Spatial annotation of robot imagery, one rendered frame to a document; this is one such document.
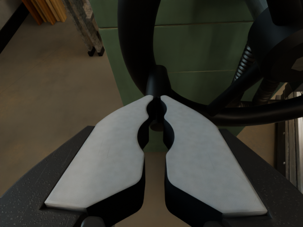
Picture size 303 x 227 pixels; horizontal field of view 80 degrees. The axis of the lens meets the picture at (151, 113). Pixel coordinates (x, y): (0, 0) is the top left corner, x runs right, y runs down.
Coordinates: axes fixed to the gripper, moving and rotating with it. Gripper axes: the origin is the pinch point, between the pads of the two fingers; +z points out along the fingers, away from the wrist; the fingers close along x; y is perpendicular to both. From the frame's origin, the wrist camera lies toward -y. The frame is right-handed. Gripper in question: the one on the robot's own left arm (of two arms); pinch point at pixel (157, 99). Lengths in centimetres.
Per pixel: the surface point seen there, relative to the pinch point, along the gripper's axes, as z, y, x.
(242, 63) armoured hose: 15.2, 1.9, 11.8
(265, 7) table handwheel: 8.7, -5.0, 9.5
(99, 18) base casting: 24.7, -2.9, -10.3
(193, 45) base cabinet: 28.2, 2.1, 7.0
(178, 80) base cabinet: 32.9, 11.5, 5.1
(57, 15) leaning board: 159, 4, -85
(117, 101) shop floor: 88, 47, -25
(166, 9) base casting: 24.5, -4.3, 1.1
